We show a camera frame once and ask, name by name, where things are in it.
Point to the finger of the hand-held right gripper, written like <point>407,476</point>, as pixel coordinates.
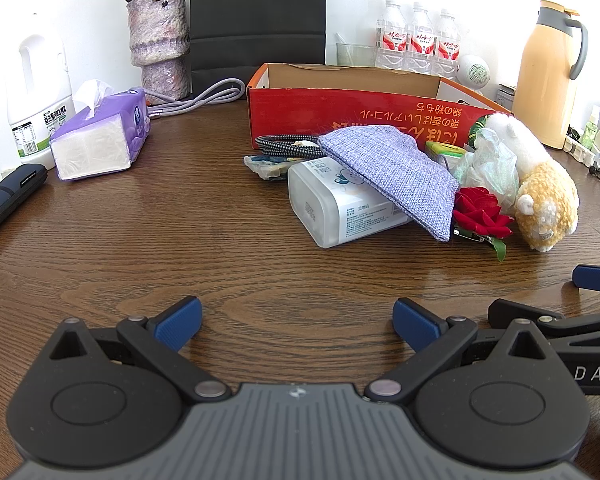
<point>597,277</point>
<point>525,311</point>

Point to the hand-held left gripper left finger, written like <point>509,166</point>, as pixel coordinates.
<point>180,320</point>

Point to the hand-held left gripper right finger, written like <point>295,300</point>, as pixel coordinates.
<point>415,322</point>

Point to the white and yellow plush sheep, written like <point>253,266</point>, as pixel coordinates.
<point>545,190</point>

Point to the red felt rose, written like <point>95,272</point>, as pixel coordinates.
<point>480,210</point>

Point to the clear plastic bag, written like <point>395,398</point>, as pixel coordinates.
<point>490,170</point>

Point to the purple woven pouch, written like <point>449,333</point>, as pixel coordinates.
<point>390,170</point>

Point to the green tissue packet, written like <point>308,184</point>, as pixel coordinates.
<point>442,149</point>

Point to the small blue and yellow packet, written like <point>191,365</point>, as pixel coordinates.
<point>267,167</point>

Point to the red cardboard box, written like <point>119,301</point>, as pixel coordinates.
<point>330,110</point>

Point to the white power strip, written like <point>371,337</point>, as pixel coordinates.
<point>580,152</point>

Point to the small green spray bottle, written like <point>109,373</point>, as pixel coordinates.
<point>589,132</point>

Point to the purple tissue pack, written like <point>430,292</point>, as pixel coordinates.
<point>105,135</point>

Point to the small metal tin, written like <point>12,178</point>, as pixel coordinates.
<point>505,96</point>

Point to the yellow thermos jug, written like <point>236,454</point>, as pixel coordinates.
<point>545,75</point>

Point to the dark blue case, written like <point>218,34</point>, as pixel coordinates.
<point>5,195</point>

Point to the white astronaut speaker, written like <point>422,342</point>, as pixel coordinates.
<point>475,72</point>

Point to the white detergent jug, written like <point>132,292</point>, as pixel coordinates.
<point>35,90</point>

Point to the clear glass cup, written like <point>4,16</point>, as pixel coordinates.
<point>355,55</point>

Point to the water bottle with red label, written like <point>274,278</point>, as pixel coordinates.
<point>392,35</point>
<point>422,40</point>
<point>447,47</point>

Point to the mottled stone vase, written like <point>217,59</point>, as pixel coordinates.
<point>157,35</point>

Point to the black paper bag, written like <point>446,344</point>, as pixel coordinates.
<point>255,10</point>

